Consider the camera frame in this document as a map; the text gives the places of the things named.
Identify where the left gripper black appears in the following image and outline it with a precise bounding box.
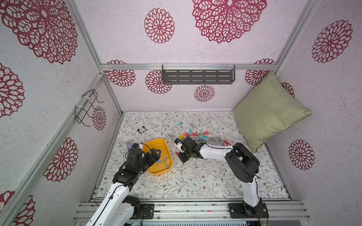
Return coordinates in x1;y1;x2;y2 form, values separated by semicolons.
136;148;161;174

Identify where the yellow plastic storage box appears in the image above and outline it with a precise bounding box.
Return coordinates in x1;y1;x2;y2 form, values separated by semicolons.
142;138;174;176

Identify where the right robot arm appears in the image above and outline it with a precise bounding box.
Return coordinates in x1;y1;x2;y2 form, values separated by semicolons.
174;137;261;208

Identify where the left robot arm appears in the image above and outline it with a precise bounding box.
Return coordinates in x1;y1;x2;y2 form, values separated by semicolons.
86;144;161;226

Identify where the red clothespin centre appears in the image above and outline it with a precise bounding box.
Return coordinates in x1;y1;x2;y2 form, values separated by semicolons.
184;131;199;137

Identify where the black white plush toy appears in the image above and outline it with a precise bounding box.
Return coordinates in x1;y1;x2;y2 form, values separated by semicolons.
137;126;146;133

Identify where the floral table mat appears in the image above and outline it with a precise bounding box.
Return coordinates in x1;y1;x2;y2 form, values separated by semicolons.
96;111;289;200

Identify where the green pillow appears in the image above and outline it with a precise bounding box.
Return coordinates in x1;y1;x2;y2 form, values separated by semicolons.
233;72;312;153

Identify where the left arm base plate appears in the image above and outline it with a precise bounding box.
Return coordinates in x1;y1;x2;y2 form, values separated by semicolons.
130;203;155;219

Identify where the grey wall shelf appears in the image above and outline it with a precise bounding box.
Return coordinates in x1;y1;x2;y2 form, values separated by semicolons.
161;65;235;85

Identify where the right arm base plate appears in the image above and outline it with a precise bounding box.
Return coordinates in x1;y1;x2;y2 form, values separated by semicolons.
228;201;269;219

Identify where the black wire wall rack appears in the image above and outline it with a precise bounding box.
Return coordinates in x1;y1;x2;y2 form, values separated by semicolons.
74;89;103;127

